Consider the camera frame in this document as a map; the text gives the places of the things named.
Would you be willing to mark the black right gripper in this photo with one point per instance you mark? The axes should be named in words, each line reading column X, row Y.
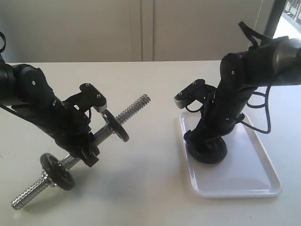
column 221, row 115

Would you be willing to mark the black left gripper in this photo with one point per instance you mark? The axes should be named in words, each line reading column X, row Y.
column 69, row 127

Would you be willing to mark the chrome threaded dumbbell bar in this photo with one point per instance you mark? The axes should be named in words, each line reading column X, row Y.
column 70, row 160

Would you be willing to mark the black weight plate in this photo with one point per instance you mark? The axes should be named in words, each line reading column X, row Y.
column 209, row 152
column 57, row 172

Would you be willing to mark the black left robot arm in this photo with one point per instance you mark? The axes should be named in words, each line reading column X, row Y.
column 25, row 93

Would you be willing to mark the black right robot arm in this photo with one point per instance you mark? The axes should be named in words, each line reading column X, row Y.
column 241, row 74

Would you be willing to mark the black weight plate far end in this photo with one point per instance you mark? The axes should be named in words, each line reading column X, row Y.
column 115, row 125

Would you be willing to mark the chrome spinlock collar nut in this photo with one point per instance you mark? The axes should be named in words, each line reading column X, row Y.
column 47, row 179

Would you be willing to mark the white plastic tray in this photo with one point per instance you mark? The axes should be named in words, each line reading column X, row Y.
column 245, row 172

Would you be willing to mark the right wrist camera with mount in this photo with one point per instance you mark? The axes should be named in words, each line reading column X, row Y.
column 197, row 90

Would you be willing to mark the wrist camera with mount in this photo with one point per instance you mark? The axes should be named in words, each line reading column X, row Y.
column 87, row 98
column 197, row 90

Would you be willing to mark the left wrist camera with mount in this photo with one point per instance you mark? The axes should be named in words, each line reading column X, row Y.
column 87, row 98

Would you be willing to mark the dark window frame post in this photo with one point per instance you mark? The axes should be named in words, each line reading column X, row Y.
column 274, row 17

